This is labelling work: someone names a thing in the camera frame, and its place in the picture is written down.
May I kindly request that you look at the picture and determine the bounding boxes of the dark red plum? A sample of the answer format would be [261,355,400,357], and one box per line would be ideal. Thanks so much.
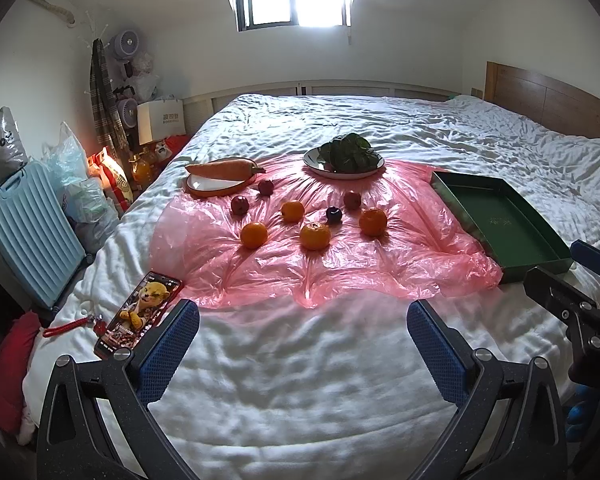
[230,195,250,217]

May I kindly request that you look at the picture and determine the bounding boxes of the orange mandarin with stem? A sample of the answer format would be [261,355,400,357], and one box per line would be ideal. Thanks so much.
[300,222,330,252]

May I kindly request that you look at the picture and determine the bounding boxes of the dark purple plum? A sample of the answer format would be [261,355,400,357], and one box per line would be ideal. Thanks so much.
[325,206,342,226]

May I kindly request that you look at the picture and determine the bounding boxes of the small orange mandarin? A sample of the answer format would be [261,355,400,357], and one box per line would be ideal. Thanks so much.
[280,200,304,223]

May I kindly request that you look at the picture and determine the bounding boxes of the small red plum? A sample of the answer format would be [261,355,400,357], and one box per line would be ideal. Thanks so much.
[258,179,275,197]

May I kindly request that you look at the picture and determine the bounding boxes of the green rectangular tray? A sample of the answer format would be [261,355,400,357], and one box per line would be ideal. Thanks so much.
[430,171,572,284]

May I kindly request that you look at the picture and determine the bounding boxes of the blue gloved hand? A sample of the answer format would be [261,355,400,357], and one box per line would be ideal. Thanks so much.
[566,385,598,442]

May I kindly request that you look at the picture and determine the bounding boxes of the red cloth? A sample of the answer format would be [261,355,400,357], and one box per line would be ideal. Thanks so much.
[0,311,41,436]

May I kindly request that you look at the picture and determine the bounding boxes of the clear plastic bags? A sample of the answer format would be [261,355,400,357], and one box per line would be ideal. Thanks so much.
[42,122,119,255]

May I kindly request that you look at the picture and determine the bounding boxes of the wooden headboard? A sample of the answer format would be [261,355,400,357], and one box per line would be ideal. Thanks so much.
[483,62,600,139]

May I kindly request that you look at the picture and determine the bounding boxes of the orange rimmed white plate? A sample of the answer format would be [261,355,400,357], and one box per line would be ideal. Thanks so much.
[185,174,254,198]

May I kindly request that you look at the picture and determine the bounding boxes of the pink plastic sheet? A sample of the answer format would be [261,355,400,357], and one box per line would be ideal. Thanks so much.
[149,156,503,308]

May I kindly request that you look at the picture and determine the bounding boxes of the light blue suitcase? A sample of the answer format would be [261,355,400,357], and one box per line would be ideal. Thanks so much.
[0,160,86,310]

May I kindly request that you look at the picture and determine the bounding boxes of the orange snack bag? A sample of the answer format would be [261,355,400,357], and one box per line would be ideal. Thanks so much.
[87,148,133,216]

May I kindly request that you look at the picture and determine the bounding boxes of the green leafy vegetable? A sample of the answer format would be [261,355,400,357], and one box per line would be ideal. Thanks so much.
[320,133,379,158]

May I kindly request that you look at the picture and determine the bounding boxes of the silver plate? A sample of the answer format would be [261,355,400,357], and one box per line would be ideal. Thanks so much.
[302,148,385,180]

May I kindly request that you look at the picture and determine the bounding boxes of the white cardboard box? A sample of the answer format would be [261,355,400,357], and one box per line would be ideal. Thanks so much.
[137,100,186,145]

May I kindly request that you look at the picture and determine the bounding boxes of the plaid scarf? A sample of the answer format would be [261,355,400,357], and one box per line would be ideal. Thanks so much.
[90,38,130,167]

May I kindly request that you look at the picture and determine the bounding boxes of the red lanyard strap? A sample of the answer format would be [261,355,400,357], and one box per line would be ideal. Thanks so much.
[42,313,107,339]

